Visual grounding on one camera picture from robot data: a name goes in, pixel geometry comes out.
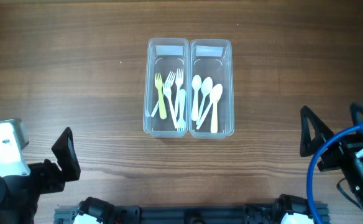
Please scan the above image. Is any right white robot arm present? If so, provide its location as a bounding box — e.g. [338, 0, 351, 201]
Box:
[300, 103, 363, 223]

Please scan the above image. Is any white plastic fork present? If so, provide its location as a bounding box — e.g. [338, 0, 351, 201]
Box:
[163, 82, 178, 129]
[175, 68, 184, 116]
[151, 72, 176, 117]

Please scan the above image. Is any light blue plastic fork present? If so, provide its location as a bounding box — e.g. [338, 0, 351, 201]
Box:
[177, 89, 186, 132]

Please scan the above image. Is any right blue cable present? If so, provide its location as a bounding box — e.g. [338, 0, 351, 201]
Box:
[305, 116, 363, 224]

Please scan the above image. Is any clear plastic container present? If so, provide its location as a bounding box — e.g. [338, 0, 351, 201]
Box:
[143, 38, 190, 138]
[187, 39, 235, 139]

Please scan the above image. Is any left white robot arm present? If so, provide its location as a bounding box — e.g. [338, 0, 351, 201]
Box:
[0, 127, 81, 224]

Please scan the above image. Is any white plastic spoon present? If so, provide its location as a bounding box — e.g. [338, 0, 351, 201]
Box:
[198, 77, 213, 120]
[191, 75, 202, 121]
[196, 84, 223, 129]

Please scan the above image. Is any left clear plastic container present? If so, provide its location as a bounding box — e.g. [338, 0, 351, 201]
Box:
[143, 38, 190, 138]

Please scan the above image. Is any yellow plastic spoon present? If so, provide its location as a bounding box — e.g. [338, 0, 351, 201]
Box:
[210, 101, 218, 133]

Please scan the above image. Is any black aluminium base frame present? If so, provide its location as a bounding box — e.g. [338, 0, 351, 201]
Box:
[53, 194, 315, 224]

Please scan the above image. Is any yellow plastic fork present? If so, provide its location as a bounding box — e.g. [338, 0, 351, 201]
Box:
[154, 73, 167, 119]

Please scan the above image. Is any right clear plastic container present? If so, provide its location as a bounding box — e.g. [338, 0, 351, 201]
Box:
[187, 39, 235, 139]

